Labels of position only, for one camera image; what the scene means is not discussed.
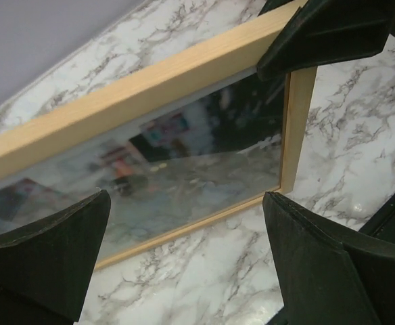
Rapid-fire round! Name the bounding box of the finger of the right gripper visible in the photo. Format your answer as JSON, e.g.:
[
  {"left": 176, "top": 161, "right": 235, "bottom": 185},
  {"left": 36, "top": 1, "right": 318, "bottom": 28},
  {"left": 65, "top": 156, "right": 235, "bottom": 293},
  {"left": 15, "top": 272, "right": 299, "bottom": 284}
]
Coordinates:
[{"left": 256, "top": 0, "right": 395, "bottom": 81}]

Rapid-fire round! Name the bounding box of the clear acrylic glass pane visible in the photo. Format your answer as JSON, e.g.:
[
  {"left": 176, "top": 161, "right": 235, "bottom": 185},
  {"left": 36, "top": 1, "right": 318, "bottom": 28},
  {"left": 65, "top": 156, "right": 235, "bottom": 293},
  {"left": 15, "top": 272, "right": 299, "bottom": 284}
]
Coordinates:
[{"left": 0, "top": 71, "right": 286, "bottom": 260}]

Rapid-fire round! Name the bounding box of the light wooden picture frame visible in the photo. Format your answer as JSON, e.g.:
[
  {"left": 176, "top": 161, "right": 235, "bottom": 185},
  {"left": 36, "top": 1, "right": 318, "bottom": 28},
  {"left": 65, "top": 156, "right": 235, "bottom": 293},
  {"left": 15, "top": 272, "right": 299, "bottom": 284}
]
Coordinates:
[{"left": 0, "top": 1, "right": 317, "bottom": 269}]

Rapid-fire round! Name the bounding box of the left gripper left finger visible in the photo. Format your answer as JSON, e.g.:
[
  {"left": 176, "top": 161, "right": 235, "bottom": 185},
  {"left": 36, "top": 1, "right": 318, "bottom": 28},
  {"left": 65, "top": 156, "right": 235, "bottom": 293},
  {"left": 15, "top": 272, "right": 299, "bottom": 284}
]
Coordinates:
[{"left": 0, "top": 190, "right": 111, "bottom": 324}]

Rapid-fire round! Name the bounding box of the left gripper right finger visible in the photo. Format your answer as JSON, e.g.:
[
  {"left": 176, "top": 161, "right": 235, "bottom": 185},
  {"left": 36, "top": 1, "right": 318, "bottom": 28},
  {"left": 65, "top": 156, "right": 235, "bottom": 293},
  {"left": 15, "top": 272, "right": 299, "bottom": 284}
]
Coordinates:
[{"left": 262, "top": 190, "right": 395, "bottom": 325}]

